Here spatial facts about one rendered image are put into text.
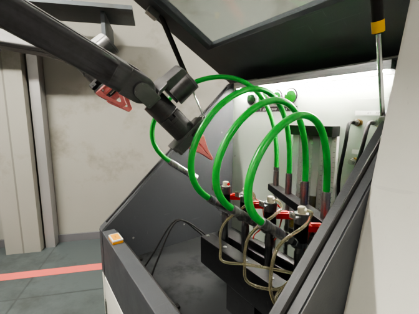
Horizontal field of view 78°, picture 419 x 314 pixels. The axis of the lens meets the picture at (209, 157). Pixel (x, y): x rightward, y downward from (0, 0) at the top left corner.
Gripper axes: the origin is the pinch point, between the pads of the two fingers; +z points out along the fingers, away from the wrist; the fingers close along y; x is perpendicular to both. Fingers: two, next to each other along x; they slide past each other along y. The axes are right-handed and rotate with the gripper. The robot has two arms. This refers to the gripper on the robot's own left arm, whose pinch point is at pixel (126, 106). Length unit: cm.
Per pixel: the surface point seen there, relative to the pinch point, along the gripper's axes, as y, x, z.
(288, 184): 0, -18, 48
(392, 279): -34, -13, 60
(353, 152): -4, -35, 53
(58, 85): 171, 45, -137
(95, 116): 185, 43, -96
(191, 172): -19.8, -1.8, 28.3
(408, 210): -35, -21, 55
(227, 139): -26.0, -11.0, 29.0
